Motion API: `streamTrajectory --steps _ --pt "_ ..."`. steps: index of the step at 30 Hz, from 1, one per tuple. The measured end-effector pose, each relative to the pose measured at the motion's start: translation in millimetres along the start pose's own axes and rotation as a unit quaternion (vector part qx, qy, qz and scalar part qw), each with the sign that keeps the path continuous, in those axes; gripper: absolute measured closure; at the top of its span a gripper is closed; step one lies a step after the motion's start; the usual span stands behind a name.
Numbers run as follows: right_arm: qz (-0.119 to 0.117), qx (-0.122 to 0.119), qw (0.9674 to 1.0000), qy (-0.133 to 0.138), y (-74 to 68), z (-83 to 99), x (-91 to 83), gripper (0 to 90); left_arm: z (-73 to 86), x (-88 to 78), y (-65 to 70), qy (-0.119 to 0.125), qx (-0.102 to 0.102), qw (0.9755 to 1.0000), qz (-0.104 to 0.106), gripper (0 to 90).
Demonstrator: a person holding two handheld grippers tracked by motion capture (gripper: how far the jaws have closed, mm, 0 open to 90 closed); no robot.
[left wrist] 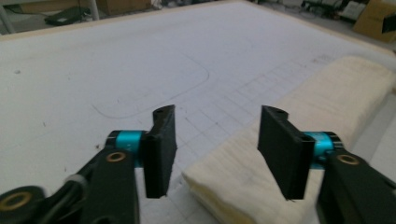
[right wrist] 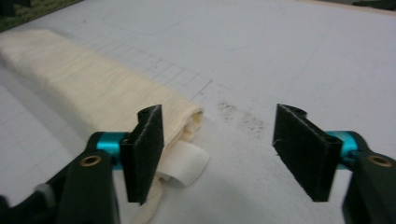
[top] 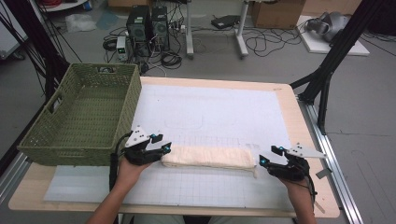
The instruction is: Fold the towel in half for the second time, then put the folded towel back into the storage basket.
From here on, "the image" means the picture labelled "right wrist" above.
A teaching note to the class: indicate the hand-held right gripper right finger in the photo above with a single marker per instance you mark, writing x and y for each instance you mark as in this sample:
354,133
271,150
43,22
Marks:
306,155

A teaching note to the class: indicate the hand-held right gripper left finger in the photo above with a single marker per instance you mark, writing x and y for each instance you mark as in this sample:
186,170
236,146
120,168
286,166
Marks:
143,155

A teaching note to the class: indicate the cream egg print cloth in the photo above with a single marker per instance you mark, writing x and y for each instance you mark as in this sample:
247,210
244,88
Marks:
77,84

